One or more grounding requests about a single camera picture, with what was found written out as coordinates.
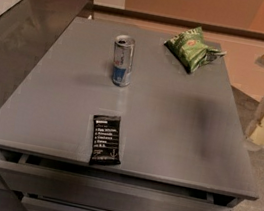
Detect silver blue Red Bull can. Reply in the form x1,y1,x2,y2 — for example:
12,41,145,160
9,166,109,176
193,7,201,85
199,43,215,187
112,35,135,87

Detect grey drawer cabinet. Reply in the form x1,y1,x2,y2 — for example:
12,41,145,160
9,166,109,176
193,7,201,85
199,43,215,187
0,18,258,211

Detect green chip bag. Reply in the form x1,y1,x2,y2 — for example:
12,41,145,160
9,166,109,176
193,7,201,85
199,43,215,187
164,26,226,74

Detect black snack bar wrapper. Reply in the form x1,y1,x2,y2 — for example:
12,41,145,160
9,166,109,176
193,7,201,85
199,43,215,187
89,115,121,166

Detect upper grey drawer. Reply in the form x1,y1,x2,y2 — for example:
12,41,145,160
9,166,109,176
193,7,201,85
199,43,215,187
0,161,232,211

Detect dark side counter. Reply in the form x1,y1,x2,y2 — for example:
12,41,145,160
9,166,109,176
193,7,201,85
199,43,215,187
0,0,96,211

